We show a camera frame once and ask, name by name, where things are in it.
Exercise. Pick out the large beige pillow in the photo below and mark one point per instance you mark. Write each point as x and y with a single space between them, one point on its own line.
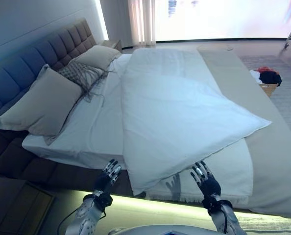
37 105

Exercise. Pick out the beige curtain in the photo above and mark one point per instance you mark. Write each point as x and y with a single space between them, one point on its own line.
141 22

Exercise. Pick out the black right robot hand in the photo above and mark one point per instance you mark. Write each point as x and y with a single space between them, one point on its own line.
210 183

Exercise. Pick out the brown bed frame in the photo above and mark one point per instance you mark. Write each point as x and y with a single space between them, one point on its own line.
50 169

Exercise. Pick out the beige bed runner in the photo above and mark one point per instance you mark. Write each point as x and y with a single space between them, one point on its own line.
263 137

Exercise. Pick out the white bed sheet mattress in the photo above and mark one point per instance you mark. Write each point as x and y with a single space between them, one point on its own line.
91 122

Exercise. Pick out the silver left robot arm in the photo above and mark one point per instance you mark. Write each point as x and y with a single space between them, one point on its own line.
89 213

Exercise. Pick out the pile of clothes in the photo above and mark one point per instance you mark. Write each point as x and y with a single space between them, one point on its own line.
268 76

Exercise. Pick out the grey fringed decorative cushion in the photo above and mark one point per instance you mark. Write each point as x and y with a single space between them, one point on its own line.
84 74

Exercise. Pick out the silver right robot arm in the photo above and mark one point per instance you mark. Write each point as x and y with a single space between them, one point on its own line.
221 215

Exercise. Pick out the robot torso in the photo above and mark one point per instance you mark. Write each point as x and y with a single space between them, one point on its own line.
145 228

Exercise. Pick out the wooden box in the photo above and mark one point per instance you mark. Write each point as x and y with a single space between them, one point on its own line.
268 88

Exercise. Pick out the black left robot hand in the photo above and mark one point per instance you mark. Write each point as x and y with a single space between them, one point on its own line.
104 181

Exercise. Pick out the wooden nightstand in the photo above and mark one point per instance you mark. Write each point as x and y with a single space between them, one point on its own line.
112 44

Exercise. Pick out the brown bedside table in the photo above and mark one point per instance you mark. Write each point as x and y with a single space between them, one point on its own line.
20 203

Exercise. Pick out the tufted upholstered headboard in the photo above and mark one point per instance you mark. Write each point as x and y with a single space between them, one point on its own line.
32 54

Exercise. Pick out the white duvet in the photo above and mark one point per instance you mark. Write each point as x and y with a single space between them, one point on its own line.
179 110

